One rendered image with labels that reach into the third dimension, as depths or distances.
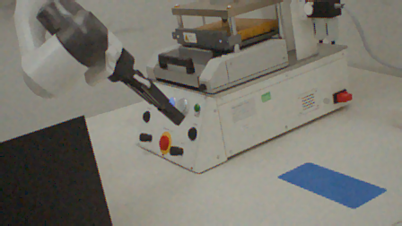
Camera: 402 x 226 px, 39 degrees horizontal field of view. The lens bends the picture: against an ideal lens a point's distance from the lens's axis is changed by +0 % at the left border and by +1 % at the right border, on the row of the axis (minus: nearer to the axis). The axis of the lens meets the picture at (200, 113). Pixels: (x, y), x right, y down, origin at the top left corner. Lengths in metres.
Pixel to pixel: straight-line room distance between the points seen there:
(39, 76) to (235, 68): 0.50
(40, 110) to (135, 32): 0.61
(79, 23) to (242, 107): 0.50
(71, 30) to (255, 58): 0.51
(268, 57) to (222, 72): 0.15
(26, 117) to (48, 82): 1.75
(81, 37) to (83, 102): 1.82
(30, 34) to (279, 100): 0.64
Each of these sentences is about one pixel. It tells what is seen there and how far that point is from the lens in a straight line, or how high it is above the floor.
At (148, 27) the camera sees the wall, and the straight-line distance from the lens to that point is 2.94.
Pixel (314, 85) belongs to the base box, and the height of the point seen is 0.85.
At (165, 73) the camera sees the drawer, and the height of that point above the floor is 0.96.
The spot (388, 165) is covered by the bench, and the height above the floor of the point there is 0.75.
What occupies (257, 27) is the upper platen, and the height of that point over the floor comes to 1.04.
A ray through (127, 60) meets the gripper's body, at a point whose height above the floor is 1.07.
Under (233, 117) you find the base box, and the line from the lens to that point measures 1.38.
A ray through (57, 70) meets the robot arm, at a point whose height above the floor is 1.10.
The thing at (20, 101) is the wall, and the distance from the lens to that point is 2.83.
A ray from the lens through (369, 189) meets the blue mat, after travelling 1.20.
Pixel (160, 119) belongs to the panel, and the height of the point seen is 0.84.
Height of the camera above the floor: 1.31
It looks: 18 degrees down
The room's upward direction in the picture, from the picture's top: 11 degrees counter-clockwise
